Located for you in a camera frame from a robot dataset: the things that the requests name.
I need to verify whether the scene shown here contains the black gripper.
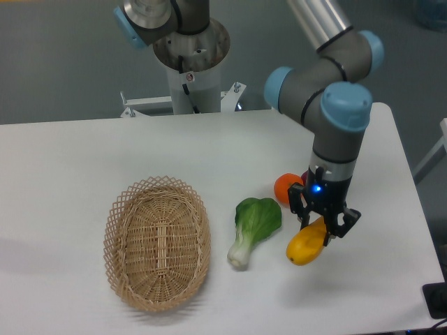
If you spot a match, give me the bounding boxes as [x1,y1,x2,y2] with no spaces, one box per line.
[288,165,361,246]

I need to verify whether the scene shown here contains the yellow mango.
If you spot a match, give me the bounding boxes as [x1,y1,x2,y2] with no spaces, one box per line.
[286,216,326,266]

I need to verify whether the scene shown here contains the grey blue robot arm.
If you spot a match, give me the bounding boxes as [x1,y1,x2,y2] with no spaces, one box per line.
[114,1,384,240]

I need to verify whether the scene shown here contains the purple sweet potato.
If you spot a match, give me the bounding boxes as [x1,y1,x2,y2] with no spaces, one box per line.
[301,171,308,186]

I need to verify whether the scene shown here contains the orange fruit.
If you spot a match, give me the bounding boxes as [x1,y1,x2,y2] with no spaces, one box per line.
[274,173,305,207]

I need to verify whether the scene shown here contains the green bok choy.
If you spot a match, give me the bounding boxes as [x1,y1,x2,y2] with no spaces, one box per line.
[227,198,282,270]

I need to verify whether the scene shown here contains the black device at table edge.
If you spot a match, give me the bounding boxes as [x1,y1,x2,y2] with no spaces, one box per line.
[422,282,446,319]

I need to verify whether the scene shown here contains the woven wicker basket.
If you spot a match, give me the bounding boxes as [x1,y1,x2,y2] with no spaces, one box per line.
[103,176,211,312]

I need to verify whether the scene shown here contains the white frame at right edge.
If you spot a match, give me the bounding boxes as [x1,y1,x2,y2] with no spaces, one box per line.
[412,118,446,185]

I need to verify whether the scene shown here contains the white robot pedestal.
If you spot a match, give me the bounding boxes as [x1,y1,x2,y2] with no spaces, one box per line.
[153,19,230,100]

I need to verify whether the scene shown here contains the black cable on pedestal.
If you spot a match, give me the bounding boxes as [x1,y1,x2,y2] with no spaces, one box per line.
[177,55,200,114]

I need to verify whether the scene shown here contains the white metal base frame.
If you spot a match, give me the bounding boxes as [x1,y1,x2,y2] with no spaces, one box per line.
[120,82,247,118]

